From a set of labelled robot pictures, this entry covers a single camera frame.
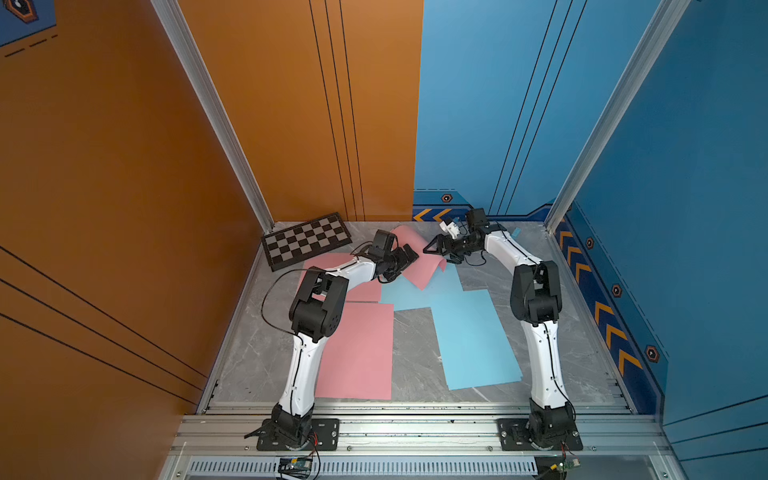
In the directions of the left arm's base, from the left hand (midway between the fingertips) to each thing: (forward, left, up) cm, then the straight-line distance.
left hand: (414, 257), depth 104 cm
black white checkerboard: (+10, +40, -2) cm, 41 cm away
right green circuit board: (-59, -31, -5) cm, 67 cm away
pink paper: (-34, +18, -6) cm, 39 cm away
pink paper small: (-6, -4, +4) cm, 8 cm away
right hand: (0, -7, +2) cm, 7 cm away
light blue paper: (-11, -10, -5) cm, 16 cm away
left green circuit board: (-59, +29, -7) cm, 67 cm away
